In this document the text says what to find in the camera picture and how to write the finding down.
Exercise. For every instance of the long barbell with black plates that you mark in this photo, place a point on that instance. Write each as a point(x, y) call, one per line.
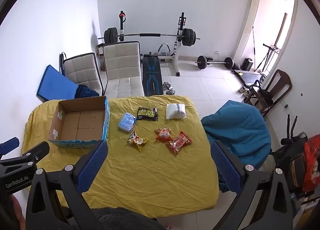
point(150, 35)

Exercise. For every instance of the yellow tablecloth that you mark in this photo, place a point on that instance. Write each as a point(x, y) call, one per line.
point(160, 170)

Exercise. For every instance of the dark wooden chair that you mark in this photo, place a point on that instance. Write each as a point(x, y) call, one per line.
point(277, 87)

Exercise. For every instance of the white squat rack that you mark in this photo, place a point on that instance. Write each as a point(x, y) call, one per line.
point(180, 34)

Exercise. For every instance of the leaning wooden plank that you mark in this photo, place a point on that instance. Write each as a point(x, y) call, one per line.
point(281, 29)

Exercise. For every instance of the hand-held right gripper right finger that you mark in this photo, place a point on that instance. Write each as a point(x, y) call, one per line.
point(226, 167)

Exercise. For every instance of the cardboard box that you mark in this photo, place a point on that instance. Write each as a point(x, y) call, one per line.
point(80, 122)

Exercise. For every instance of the small white padded chair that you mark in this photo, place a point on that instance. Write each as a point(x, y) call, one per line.
point(80, 69)

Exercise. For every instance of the black blue weight bench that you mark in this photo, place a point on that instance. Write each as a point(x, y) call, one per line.
point(151, 77)

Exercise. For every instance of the black speaker box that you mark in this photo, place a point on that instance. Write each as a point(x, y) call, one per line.
point(247, 64)

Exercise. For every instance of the large white padded chair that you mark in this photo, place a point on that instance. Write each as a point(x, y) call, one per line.
point(122, 62)

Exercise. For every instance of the short barbell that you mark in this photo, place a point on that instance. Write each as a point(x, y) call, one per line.
point(215, 62)

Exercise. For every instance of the orange panda snack packet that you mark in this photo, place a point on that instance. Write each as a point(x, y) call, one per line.
point(163, 134)

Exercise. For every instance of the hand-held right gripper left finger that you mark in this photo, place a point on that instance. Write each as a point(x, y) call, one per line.
point(93, 165)

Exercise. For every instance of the treadmill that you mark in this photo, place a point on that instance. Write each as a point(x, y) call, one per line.
point(248, 77)

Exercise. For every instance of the blue white tissue packet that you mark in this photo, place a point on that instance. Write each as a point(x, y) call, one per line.
point(127, 122)

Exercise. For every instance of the pair of shoes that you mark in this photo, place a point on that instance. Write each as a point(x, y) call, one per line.
point(243, 90)

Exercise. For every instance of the red snack packet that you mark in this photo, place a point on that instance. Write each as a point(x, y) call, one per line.
point(178, 142)

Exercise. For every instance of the white door frame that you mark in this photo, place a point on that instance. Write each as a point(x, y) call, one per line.
point(247, 27)

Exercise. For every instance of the red plastic bag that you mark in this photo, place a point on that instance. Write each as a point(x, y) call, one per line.
point(312, 162)

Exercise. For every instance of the dark fleece clothing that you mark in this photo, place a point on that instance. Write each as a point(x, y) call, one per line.
point(127, 218)

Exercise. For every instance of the black yellow wipes packet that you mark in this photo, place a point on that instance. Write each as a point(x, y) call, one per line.
point(147, 114)

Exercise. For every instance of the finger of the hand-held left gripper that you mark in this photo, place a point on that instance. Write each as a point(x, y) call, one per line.
point(32, 154)
point(10, 144)

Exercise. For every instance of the black exercise bike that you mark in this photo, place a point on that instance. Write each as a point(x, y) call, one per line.
point(291, 149)

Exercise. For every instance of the blue folding mat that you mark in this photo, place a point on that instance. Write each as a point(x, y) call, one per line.
point(53, 82)

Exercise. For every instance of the yellow panda snack packet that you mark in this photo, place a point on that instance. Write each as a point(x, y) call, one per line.
point(136, 140)

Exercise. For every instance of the white fabric pouch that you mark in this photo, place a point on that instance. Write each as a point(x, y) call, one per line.
point(176, 111)

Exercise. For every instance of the chrome dumbbell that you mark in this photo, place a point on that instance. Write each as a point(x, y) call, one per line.
point(169, 88)

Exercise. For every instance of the navy cloth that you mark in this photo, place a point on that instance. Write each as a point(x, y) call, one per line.
point(86, 92)

